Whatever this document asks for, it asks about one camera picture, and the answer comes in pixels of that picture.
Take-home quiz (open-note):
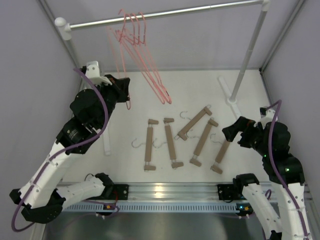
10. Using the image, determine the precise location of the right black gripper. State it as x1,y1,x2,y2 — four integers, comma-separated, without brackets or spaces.
222,116,271,157

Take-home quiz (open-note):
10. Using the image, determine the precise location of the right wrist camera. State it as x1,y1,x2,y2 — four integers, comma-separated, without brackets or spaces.
259,107,276,128

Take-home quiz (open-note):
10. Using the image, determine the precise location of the pink wire hanger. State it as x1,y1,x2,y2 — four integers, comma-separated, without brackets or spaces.
128,12,172,105
117,13,172,104
106,8,132,110
132,12,172,105

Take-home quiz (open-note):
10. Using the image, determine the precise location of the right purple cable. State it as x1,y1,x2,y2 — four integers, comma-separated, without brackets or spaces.
262,99,310,240

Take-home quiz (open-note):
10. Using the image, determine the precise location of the purple cable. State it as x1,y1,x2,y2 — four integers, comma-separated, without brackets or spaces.
11,66,121,233
262,99,310,240

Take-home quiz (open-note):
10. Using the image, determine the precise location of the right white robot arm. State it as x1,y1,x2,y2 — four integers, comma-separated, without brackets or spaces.
222,116,312,240

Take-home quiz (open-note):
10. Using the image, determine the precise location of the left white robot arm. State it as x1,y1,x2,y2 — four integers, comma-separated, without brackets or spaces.
9,74,130,224

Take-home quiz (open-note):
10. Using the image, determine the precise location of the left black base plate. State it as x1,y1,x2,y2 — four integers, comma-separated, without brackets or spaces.
98,184,129,201

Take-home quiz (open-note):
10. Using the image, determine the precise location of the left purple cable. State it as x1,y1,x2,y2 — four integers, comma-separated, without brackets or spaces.
11,66,121,233

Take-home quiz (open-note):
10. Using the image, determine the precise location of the tan clip hanger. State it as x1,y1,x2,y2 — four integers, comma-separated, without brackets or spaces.
131,118,159,171
163,117,184,169
189,118,219,167
210,133,230,175

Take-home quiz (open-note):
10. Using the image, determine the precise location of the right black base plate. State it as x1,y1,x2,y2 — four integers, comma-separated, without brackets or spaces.
217,183,245,203

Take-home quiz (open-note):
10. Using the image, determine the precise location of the silver clothes rack rail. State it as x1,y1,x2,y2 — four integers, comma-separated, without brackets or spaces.
64,0,270,32

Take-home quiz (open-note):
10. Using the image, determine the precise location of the grey slotted cable duct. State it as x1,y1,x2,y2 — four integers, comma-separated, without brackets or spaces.
64,202,249,214

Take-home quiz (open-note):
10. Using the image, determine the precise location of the tan clip hanger angled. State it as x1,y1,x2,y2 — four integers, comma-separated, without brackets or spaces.
174,104,212,141

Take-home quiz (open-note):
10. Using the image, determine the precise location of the aluminium mounting rail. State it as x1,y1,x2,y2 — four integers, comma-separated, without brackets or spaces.
57,181,313,203

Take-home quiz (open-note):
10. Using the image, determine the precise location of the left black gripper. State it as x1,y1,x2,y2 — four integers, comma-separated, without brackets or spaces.
90,74,130,130

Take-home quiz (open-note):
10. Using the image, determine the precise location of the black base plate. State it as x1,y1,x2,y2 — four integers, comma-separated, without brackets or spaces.
98,184,129,201
217,183,245,203

